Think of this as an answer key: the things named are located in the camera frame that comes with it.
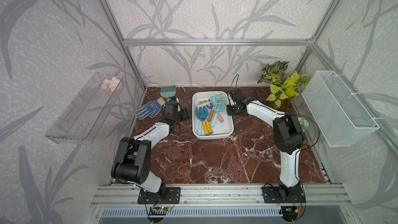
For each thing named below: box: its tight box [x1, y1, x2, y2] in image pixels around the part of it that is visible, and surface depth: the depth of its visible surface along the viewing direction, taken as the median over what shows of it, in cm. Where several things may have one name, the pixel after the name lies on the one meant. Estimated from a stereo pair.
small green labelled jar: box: [297, 117, 309, 133], surface depth 93 cm
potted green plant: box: [257, 60, 311, 110], surface depth 93 cm
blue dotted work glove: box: [134, 96, 166, 120], surface depth 110 cm
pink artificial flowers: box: [101, 76, 122, 93], surface depth 78 cm
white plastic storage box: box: [191, 91, 235, 140], surface depth 101 cm
